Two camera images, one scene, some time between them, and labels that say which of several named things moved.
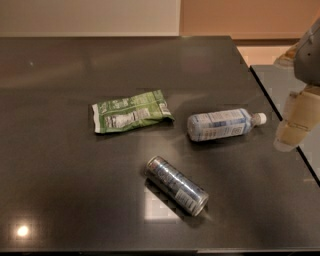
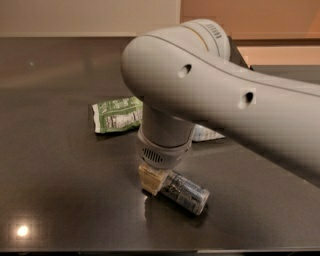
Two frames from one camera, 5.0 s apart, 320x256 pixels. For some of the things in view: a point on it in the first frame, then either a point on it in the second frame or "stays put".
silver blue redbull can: [177, 185] stays put
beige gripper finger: [302, 114] to [159, 156]
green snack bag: [128, 113] stays put
